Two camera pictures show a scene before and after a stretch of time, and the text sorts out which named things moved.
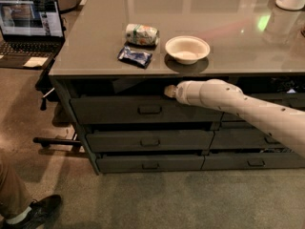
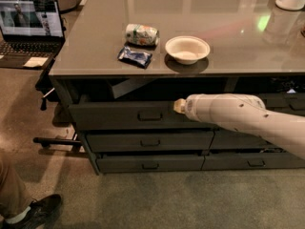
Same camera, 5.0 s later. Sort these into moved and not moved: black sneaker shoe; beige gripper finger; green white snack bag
Moved: beige gripper finger
Not moved: green white snack bag; black sneaker shoe
